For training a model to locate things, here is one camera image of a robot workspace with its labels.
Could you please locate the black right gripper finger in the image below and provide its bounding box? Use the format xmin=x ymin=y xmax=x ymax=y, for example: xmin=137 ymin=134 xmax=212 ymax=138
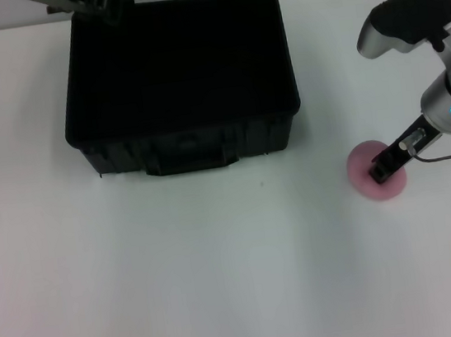
xmin=373 ymin=156 xmax=394 ymax=177
xmin=368 ymin=169 xmax=386 ymax=187

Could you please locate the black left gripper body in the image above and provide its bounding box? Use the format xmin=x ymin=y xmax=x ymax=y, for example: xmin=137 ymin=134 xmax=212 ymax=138
xmin=18 ymin=0 xmax=107 ymax=30

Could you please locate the black plastic carrying case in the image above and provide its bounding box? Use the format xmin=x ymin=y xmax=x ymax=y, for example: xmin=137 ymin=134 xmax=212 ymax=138
xmin=45 ymin=0 xmax=351 ymax=190

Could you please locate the pink peach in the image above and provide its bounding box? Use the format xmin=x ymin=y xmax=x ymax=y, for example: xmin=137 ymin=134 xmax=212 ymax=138
xmin=342 ymin=135 xmax=413 ymax=206

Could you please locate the right arm cable with plug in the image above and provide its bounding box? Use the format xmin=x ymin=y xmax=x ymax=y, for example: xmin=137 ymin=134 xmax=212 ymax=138
xmin=397 ymin=125 xmax=451 ymax=167

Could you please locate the black case carrying handle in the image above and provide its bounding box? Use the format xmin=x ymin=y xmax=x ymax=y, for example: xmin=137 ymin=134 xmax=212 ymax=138
xmin=142 ymin=142 xmax=239 ymax=180

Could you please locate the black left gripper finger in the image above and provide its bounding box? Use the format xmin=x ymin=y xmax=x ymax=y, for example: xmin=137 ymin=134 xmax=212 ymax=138
xmin=101 ymin=0 xmax=125 ymax=28

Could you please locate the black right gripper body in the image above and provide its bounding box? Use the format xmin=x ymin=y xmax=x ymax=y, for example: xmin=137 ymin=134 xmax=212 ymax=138
xmin=370 ymin=112 xmax=447 ymax=176

